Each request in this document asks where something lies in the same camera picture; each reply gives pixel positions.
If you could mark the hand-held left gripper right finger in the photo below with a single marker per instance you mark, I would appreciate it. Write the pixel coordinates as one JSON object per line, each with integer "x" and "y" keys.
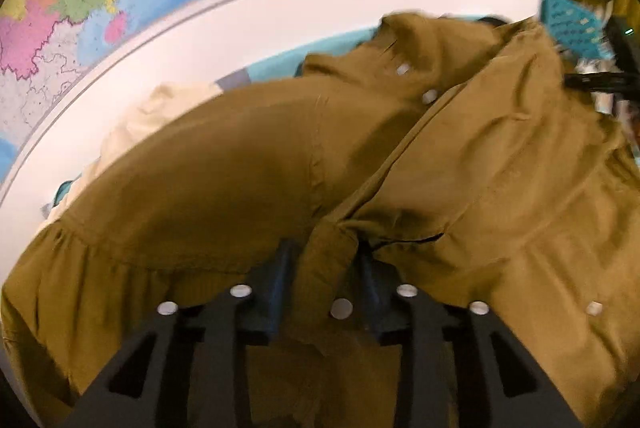
{"x": 369, "y": 293}

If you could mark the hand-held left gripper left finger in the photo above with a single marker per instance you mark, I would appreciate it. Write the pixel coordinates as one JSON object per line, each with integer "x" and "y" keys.
{"x": 282, "y": 288}

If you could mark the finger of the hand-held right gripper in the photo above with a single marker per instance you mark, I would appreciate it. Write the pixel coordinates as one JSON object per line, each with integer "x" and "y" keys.
{"x": 600, "y": 82}

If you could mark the mustard brown button dress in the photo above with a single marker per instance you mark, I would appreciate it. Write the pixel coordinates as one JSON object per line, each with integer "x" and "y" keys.
{"x": 450, "y": 168}

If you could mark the teal perforated plastic basket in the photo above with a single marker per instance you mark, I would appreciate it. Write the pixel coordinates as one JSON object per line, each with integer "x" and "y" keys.
{"x": 570, "y": 26}

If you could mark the black cloth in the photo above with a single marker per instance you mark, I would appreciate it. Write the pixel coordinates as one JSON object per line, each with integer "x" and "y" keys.
{"x": 492, "y": 21}

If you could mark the cream quilt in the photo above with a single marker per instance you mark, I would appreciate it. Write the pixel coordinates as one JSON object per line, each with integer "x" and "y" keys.
{"x": 145, "y": 118}

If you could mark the teal and grey bed sheet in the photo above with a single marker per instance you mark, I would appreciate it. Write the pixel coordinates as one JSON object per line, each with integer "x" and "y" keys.
{"x": 320, "y": 51}

